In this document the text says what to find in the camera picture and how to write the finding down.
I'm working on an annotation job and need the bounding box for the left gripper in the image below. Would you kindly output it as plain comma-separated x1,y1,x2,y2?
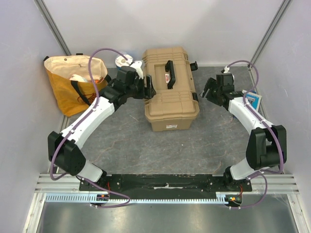
125,75,156,100

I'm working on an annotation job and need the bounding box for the tan plastic toolbox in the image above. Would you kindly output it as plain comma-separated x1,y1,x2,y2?
142,47,200,132

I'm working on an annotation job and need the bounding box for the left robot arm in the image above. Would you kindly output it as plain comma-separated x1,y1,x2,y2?
48,61,156,191

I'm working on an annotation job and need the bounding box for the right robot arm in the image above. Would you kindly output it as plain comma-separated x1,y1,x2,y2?
200,73,287,191

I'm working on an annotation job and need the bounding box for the blue razor package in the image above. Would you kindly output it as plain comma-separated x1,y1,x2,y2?
245,91,262,111

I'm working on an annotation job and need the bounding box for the yellow canvas tote bag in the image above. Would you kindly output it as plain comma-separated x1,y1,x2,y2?
44,55,110,117

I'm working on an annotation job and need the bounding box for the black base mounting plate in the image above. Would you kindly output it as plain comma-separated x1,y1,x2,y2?
79,173,253,198

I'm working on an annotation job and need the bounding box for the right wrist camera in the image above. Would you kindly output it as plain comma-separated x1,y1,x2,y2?
221,66,235,80

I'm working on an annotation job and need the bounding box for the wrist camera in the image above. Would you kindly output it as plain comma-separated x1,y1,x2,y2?
130,60,143,79
221,66,235,80

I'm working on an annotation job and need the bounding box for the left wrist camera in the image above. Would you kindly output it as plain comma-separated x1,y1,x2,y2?
130,60,143,79

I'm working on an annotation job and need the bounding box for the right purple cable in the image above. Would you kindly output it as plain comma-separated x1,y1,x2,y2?
223,59,285,209

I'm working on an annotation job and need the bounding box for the slotted cable duct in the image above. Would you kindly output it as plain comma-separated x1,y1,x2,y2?
45,193,231,204

